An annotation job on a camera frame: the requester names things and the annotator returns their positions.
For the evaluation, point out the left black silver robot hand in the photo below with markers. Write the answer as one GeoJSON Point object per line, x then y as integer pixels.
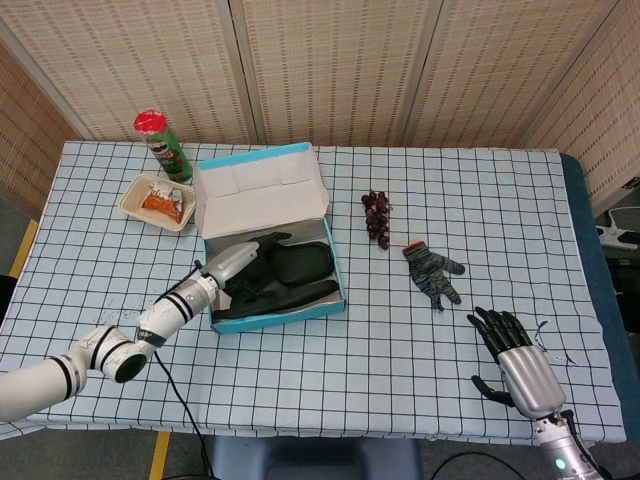
{"type": "Point", "coordinates": [230, 262]}

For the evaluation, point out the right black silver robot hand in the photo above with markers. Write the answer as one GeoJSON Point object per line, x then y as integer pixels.
{"type": "Point", "coordinates": [532, 380]}

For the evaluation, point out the black rubber slipper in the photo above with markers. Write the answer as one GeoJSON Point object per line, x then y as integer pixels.
{"type": "Point", "coordinates": [280, 300]}
{"type": "Point", "coordinates": [300, 262]}

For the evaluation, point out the blue cardboard shoe box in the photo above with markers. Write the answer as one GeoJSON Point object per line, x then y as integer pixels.
{"type": "Point", "coordinates": [260, 195]}

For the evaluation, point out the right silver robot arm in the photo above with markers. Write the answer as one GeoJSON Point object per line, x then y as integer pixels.
{"type": "Point", "coordinates": [562, 452]}

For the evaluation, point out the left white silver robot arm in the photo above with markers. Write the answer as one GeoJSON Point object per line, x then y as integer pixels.
{"type": "Point", "coordinates": [165, 310]}

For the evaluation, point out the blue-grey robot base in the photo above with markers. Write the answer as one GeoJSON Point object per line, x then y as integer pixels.
{"type": "Point", "coordinates": [310, 462]}

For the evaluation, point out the orange snack packet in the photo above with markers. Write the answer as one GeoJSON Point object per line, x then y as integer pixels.
{"type": "Point", "coordinates": [157, 204]}

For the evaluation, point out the beige food tray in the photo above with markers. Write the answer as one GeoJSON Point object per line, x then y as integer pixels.
{"type": "Point", "coordinates": [129, 202]}

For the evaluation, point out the green Pringles can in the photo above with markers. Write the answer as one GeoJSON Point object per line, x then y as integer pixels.
{"type": "Point", "coordinates": [170, 150]}

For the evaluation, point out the grey knit work glove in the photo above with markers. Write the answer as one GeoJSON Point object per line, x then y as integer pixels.
{"type": "Point", "coordinates": [430, 272]}

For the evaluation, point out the dark red grape bunch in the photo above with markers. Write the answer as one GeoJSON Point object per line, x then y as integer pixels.
{"type": "Point", "coordinates": [375, 220]}

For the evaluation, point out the blue checked tablecloth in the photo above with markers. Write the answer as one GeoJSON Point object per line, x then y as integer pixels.
{"type": "Point", "coordinates": [350, 375]}

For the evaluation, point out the white plastic device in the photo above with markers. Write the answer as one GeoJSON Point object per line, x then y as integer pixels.
{"type": "Point", "coordinates": [617, 232]}

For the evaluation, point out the dark blue table pad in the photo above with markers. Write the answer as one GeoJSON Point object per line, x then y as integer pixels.
{"type": "Point", "coordinates": [585, 210]}

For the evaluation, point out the woven folding screen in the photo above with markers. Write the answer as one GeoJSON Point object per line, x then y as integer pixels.
{"type": "Point", "coordinates": [325, 65]}

